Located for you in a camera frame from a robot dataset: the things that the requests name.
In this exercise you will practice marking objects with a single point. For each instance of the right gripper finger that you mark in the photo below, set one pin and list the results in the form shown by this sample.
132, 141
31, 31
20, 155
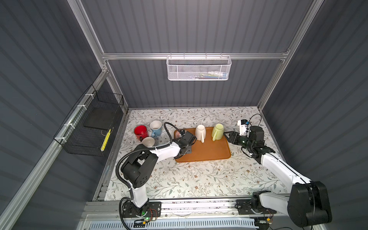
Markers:
232, 139
230, 134

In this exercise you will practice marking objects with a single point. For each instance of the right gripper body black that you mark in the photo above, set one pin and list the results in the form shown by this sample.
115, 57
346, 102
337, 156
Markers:
235, 137

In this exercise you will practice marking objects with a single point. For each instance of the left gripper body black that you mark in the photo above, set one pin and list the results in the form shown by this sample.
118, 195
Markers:
189, 138

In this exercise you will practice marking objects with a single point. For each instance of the blue floral mug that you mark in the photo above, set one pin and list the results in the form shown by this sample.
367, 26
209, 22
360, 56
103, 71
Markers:
156, 128

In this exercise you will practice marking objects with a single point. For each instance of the purple lavender mug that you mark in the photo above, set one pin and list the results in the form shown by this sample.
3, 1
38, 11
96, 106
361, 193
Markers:
148, 142

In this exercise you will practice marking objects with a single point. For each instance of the red mug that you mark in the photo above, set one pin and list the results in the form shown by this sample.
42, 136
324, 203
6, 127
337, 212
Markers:
141, 132

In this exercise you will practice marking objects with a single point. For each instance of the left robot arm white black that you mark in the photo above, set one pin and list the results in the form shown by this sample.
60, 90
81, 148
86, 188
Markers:
135, 168

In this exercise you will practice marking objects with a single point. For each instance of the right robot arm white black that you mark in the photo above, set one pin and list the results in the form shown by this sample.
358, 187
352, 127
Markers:
308, 202

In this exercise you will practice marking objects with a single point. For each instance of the pink patterned mug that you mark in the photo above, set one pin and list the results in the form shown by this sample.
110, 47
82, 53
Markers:
179, 134

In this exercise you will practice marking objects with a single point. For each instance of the white cream mug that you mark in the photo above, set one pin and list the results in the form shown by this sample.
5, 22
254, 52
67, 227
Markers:
200, 133

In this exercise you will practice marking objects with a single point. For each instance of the light green mug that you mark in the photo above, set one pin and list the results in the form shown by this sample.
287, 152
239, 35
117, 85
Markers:
217, 132

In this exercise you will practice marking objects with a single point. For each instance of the orange plastic tray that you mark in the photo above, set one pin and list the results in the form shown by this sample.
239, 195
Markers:
207, 151

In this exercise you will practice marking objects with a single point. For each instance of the markers in white basket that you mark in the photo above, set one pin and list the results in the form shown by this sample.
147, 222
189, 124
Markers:
211, 75

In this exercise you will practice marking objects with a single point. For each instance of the black foam pad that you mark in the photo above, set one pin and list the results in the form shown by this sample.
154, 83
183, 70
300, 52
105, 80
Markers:
100, 119

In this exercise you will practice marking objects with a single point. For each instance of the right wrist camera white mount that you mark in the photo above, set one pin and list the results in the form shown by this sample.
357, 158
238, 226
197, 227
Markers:
243, 127

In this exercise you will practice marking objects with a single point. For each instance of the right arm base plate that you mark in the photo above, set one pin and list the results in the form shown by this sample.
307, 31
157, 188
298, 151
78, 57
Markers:
247, 207

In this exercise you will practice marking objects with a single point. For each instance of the white wire mesh basket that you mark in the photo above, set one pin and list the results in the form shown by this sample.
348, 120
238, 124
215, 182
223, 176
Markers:
181, 68

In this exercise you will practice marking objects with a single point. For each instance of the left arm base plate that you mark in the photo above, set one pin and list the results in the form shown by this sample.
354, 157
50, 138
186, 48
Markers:
148, 210

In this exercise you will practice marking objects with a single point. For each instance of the black wire basket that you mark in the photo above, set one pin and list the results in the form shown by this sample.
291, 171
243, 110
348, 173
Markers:
74, 138

